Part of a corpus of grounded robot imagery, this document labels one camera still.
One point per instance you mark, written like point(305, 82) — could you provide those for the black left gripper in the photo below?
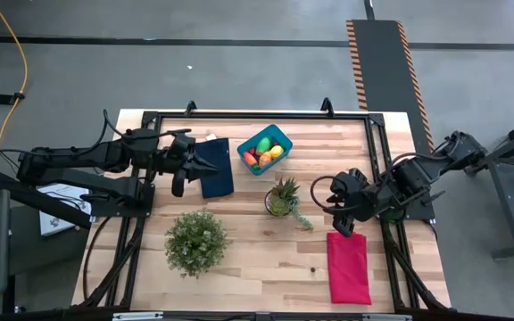
point(179, 153)

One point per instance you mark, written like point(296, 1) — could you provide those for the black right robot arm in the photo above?
point(422, 174)

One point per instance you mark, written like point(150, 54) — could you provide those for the bushy green potted plant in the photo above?
point(196, 243)

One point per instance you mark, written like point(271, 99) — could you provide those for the black frame bracket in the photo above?
point(327, 107)
point(191, 108)

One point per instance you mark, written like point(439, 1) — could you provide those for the red cloth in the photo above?
point(348, 267)

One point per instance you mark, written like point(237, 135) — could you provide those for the blue plastic tupperware bin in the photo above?
point(279, 135)

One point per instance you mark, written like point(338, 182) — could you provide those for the silver metal bracket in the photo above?
point(386, 317)
point(137, 317)

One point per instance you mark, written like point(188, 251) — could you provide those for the succulent plant in black bowl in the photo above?
point(281, 203)

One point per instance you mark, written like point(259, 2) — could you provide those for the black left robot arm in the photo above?
point(83, 158)

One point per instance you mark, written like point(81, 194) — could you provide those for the black mat with orange stripes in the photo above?
point(382, 67)

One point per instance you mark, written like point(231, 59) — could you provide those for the red toy strawberry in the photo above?
point(252, 151)

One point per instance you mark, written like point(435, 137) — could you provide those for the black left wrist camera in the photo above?
point(179, 183)

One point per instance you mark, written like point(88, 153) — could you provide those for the orange toy croissant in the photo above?
point(265, 159)

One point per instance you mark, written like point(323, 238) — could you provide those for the orange toy carrot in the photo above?
point(250, 159)

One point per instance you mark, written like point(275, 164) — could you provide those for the white printed paper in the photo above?
point(60, 218)

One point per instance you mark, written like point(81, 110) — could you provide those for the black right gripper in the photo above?
point(357, 196)

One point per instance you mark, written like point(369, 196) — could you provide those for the navy blue cloth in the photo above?
point(221, 183)

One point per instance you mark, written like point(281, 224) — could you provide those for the black diagonal floor beam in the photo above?
point(38, 198)

